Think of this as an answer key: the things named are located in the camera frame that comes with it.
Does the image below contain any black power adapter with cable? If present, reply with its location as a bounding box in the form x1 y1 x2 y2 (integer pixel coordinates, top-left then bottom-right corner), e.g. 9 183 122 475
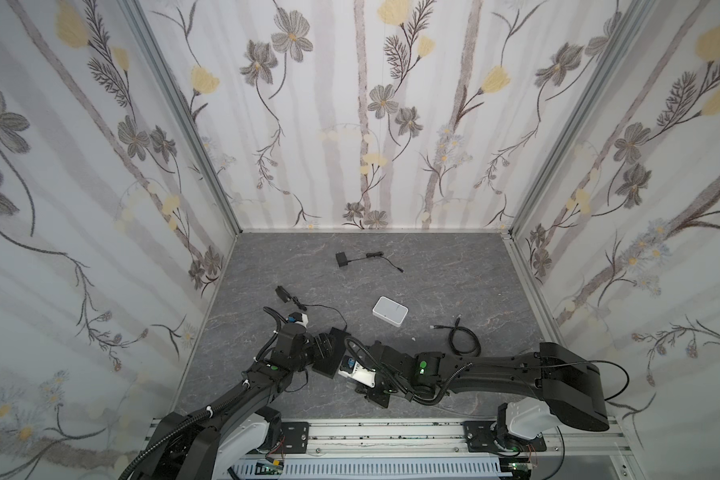
275 285 348 331

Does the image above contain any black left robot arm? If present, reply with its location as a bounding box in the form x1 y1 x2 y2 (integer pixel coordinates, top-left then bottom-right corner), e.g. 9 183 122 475
120 306 347 479

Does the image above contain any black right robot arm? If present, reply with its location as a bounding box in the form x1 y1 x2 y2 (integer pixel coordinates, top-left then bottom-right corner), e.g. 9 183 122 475
338 338 610 450

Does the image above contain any far black power adapter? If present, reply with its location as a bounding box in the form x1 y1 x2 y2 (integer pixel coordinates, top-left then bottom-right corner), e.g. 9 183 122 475
335 251 404 273

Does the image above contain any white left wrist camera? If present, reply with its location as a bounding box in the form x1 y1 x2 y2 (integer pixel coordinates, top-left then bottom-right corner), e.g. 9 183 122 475
286 311 309 327

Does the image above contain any white network switch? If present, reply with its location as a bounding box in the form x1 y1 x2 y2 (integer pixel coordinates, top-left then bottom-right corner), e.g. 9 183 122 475
372 296 409 328

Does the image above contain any coiled black ethernet cable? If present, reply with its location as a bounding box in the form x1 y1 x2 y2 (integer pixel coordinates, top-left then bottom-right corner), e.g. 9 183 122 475
429 316 482 358

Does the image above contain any aluminium mounting rail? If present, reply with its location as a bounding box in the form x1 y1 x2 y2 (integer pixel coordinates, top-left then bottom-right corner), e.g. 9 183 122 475
258 418 633 458

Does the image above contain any white slotted cable duct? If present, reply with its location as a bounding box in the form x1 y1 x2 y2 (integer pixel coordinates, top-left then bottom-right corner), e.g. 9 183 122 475
208 457 513 479

